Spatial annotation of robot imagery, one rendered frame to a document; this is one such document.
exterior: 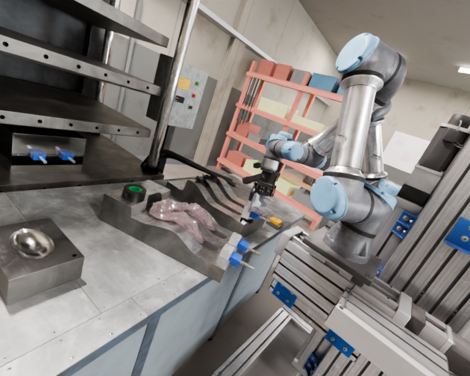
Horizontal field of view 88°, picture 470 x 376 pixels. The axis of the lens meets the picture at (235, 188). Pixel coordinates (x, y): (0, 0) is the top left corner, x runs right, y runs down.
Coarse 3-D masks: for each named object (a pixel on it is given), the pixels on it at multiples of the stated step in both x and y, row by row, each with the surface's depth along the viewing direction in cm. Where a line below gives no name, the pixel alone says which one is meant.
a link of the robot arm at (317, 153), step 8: (400, 72) 72; (392, 80) 72; (400, 80) 73; (384, 88) 75; (392, 88) 75; (376, 96) 79; (384, 96) 78; (392, 96) 79; (376, 104) 80; (384, 104) 81; (336, 120) 91; (328, 128) 94; (336, 128) 91; (320, 136) 98; (328, 136) 94; (320, 144) 97; (328, 144) 95; (312, 152) 100; (320, 152) 98; (328, 152) 98; (312, 160) 101; (320, 160) 102
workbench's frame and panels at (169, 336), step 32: (256, 256) 143; (192, 288) 76; (224, 288) 121; (256, 288) 189; (160, 320) 81; (192, 320) 106; (224, 320) 153; (96, 352) 51; (128, 352) 73; (160, 352) 94; (192, 352) 129
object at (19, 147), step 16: (0, 128) 100; (16, 128) 98; (32, 128) 104; (48, 128) 111; (0, 144) 102; (16, 144) 96; (32, 144) 100; (48, 144) 105; (64, 144) 110; (80, 144) 115; (0, 160) 103; (16, 160) 98; (32, 160) 103; (48, 160) 108; (64, 160) 113; (80, 160) 119
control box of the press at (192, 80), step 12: (168, 60) 148; (156, 72) 154; (168, 72) 148; (192, 72) 157; (204, 72) 165; (156, 84) 155; (180, 84) 154; (192, 84) 162; (204, 84) 170; (156, 96) 156; (180, 96) 158; (192, 96) 165; (156, 108) 157; (180, 108) 163; (192, 108) 172; (156, 120) 158; (180, 120) 167; (192, 120) 177; (168, 132) 170; (168, 144) 176
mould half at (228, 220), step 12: (180, 180) 137; (192, 180) 123; (180, 192) 126; (192, 192) 121; (204, 192) 120; (216, 192) 127; (228, 192) 135; (204, 204) 118; (216, 204) 118; (228, 204) 123; (216, 216) 114; (228, 216) 111; (240, 216) 113; (264, 216) 126; (228, 228) 111; (240, 228) 108; (252, 228) 119
